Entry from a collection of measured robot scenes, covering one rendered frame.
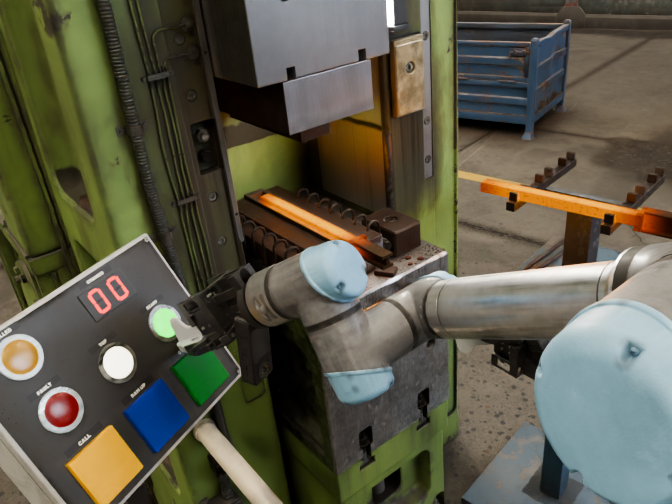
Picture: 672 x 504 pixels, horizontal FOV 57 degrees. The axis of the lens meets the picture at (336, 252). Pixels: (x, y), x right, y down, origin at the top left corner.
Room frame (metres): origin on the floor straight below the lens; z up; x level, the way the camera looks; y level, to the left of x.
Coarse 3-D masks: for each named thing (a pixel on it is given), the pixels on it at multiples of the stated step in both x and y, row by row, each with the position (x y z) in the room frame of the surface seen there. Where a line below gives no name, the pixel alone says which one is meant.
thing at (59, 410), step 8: (64, 392) 0.63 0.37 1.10; (48, 400) 0.61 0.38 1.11; (56, 400) 0.61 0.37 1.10; (64, 400) 0.62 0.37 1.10; (72, 400) 0.62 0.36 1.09; (48, 408) 0.60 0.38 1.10; (56, 408) 0.61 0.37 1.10; (64, 408) 0.61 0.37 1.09; (72, 408) 0.62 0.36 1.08; (48, 416) 0.59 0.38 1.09; (56, 416) 0.60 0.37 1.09; (64, 416) 0.60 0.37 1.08; (72, 416) 0.61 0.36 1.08; (56, 424) 0.59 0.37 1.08; (64, 424) 0.60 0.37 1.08
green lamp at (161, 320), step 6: (156, 312) 0.78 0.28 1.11; (162, 312) 0.79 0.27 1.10; (168, 312) 0.80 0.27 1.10; (156, 318) 0.78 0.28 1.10; (162, 318) 0.78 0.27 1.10; (168, 318) 0.79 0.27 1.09; (156, 324) 0.77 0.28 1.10; (162, 324) 0.77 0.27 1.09; (168, 324) 0.78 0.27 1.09; (156, 330) 0.76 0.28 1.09; (162, 330) 0.77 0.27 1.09; (168, 330) 0.77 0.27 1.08; (168, 336) 0.77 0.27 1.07
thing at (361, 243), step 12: (276, 204) 1.37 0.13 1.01; (288, 204) 1.36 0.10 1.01; (300, 216) 1.28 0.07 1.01; (312, 216) 1.28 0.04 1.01; (324, 228) 1.21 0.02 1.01; (336, 228) 1.20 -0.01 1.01; (348, 240) 1.14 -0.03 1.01; (360, 240) 1.13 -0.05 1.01; (360, 252) 1.12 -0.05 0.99; (372, 252) 1.07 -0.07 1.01; (384, 252) 1.07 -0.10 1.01; (372, 264) 1.07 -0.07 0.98; (384, 264) 1.06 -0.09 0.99
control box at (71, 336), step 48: (144, 240) 0.86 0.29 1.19; (96, 288) 0.76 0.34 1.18; (144, 288) 0.80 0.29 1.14; (0, 336) 0.64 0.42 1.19; (48, 336) 0.67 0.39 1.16; (96, 336) 0.71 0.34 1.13; (144, 336) 0.75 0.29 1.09; (0, 384) 0.60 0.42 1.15; (48, 384) 0.62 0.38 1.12; (96, 384) 0.66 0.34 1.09; (144, 384) 0.69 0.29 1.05; (0, 432) 0.56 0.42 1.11; (48, 432) 0.58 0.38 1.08; (96, 432) 0.61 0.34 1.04; (48, 480) 0.54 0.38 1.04; (144, 480) 0.60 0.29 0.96
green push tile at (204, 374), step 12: (180, 360) 0.75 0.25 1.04; (192, 360) 0.76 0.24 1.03; (204, 360) 0.77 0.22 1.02; (216, 360) 0.78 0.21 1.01; (180, 372) 0.73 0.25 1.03; (192, 372) 0.74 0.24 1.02; (204, 372) 0.76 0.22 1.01; (216, 372) 0.77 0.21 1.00; (192, 384) 0.73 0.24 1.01; (204, 384) 0.74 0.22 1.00; (216, 384) 0.75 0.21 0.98; (192, 396) 0.72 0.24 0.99; (204, 396) 0.73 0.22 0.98
